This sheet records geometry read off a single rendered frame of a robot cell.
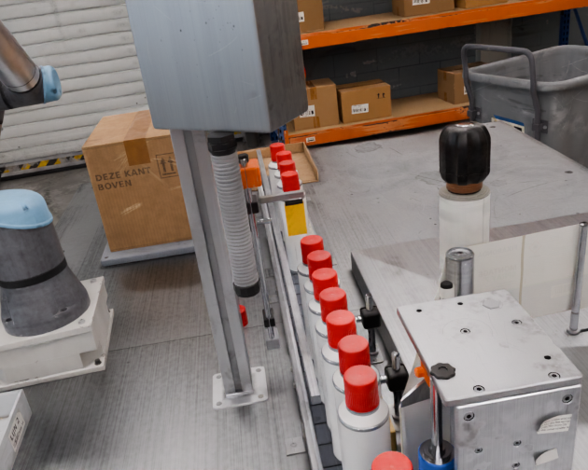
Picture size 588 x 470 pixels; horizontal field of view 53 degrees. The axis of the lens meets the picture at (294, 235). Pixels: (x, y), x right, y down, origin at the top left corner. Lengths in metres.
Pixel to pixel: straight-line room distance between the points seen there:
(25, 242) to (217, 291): 0.35
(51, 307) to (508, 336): 0.78
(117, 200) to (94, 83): 3.84
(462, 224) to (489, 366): 0.54
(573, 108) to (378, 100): 2.07
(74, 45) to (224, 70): 4.61
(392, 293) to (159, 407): 0.45
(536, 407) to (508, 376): 0.03
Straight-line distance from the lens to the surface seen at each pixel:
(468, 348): 0.53
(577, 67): 3.83
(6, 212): 1.06
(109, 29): 5.21
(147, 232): 1.49
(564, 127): 3.11
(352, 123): 4.82
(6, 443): 1.01
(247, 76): 0.65
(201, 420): 0.97
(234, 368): 0.97
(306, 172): 1.87
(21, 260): 1.08
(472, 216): 1.03
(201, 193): 0.83
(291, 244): 1.17
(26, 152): 5.51
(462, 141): 0.98
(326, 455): 0.81
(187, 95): 0.71
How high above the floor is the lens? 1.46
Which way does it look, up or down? 25 degrees down
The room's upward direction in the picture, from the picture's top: 7 degrees counter-clockwise
